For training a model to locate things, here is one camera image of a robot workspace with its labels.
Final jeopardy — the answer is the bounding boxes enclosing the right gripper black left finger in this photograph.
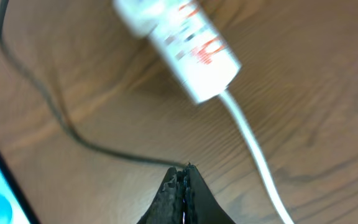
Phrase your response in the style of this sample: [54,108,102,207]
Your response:
[137,167,184,224]

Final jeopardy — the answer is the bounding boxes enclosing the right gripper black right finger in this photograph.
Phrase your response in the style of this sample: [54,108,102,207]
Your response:
[184,164,235,224]

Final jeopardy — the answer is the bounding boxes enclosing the black charger cable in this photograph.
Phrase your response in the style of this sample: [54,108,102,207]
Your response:
[0,0,188,169]

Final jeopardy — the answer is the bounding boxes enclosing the white power strip socket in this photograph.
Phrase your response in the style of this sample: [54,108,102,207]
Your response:
[112,0,242,104]

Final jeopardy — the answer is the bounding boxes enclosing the white power strip cord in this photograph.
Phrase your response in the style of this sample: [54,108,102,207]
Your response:
[218,89,295,224]

